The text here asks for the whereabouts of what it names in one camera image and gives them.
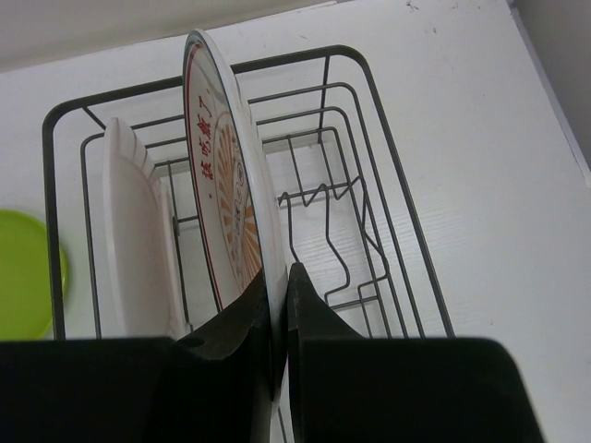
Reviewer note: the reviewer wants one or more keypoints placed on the orange sunburst patterned plate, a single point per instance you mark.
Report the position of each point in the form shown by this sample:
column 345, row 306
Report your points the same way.
column 238, row 211

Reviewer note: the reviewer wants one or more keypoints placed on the grey wire dish rack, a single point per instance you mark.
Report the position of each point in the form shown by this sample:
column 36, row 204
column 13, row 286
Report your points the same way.
column 343, row 198

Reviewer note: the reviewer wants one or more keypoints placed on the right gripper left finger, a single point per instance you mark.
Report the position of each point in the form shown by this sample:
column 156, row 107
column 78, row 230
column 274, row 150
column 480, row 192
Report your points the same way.
column 214, row 385

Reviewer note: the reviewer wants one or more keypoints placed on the green rimmed white plate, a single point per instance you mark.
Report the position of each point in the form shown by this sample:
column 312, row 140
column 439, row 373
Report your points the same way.
column 140, row 241

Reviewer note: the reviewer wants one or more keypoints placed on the green plastic plate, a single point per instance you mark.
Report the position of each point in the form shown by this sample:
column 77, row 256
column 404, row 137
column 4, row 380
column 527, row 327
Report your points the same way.
column 26, row 301

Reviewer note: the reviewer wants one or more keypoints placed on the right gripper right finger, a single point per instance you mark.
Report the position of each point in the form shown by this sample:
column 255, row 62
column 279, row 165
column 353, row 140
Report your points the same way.
column 344, row 387

